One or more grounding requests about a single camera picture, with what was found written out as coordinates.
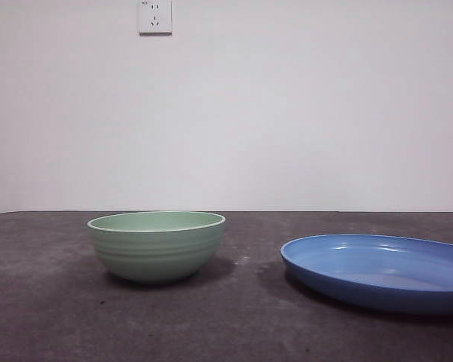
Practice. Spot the green ribbed bowl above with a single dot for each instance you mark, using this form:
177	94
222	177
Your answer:
154	256

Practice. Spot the blue round plate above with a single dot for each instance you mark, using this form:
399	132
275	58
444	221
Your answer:
365	290

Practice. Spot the white wall socket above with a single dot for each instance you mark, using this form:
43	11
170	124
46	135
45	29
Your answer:
155	19

